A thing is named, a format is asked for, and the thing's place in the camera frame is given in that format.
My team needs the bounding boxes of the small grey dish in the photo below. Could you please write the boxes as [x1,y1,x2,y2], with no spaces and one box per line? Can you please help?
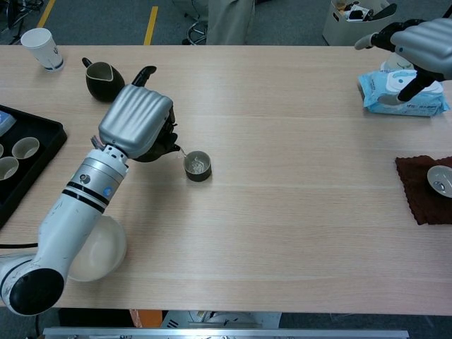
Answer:
[426,165,452,198]

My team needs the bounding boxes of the brown cloth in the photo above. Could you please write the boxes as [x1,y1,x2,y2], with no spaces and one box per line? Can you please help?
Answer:
[394,154,452,226]

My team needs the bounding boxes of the blue white box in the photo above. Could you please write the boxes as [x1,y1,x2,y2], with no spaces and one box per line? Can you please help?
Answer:
[0,109,18,137]

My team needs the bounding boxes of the black plastic tray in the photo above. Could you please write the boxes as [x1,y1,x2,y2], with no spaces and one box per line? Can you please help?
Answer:
[0,104,68,229]

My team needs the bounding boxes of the black teapot with handle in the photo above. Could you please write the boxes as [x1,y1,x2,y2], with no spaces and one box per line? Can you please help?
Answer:
[132,102,184,163]

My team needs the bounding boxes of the black utensil in bin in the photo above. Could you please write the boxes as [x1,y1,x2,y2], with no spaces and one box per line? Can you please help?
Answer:
[367,2,398,21]

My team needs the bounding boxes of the orange panel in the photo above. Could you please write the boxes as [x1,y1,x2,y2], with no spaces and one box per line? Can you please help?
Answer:
[129,309,163,328]

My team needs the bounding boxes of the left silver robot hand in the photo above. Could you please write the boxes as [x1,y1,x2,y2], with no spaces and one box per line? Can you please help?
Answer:
[93,65,181,163]

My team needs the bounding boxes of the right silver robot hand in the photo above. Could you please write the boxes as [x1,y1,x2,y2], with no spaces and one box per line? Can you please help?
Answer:
[354,18,452,106]

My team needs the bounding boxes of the large beige bowl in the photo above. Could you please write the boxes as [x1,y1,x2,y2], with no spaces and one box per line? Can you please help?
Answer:
[66,214,128,283]

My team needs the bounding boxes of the white storage bin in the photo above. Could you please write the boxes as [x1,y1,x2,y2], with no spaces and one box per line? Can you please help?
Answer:
[321,0,398,47]

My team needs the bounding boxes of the white paper cup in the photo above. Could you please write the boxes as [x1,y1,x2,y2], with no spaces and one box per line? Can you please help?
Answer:
[20,28,66,73]

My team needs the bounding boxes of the blue wet wipes pack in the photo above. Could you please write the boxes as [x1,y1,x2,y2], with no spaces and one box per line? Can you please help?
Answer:
[357,69,451,118]

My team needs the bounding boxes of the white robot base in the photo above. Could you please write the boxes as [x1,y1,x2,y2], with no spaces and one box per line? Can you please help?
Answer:
[160,310,283,329]

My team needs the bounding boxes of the person legs khaki trousers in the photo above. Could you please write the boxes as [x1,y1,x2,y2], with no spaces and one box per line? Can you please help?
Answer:
[206,0,256,46]

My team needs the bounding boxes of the clear bottle wooden cap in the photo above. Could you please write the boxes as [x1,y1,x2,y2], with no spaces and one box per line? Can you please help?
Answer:
[380,52,416,71]

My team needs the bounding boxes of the black stand with cables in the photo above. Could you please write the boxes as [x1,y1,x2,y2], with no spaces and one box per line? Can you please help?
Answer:
[0,0,28,45]

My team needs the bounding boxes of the aluminium rail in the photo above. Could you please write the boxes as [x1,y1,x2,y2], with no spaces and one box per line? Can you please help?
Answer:
[42,327,410,339]

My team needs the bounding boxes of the dark pitcher beige inside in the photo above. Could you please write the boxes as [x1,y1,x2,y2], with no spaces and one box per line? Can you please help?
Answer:
[81,56,127,103]

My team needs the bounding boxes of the dark teacup beige inside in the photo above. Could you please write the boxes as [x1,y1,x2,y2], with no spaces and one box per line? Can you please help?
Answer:
[182,150,214,183]

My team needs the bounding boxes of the chair base with casters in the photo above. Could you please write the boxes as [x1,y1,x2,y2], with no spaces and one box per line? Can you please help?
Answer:
[182,10,209,46]

